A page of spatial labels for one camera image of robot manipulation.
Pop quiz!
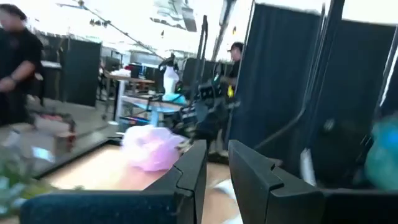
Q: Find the white translucent plastic packet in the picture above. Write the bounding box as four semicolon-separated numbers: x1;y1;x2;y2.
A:
213;179;244;224

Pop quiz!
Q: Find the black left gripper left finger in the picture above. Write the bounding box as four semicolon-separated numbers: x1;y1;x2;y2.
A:
19;139;208;224

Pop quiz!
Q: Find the cardboard box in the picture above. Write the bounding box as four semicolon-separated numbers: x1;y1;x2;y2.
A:
30;111;78;153

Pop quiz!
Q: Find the dark blue curtain partition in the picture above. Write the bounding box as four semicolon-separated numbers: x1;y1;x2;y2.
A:
229;0;398;187

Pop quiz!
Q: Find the black partition panel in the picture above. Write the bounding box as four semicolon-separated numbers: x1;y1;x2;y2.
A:
42;37;103;107

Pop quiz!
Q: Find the person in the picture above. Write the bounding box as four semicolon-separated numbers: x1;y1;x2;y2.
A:
0;2;44;127
226;41;245;98

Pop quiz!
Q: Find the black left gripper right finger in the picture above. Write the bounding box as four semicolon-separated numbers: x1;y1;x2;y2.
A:
228;139;398;224

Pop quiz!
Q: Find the crumpled pink plastic bag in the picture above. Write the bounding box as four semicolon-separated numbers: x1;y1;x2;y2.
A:
120;124;187;172

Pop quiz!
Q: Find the small green plant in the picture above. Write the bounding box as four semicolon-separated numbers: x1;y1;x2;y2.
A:
0;146;85;218

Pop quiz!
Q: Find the background work table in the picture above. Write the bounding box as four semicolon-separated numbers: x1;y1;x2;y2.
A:
113;93;189;128

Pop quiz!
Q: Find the teal plastic bin liner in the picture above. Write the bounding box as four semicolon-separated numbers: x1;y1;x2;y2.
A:
364;116;398;191

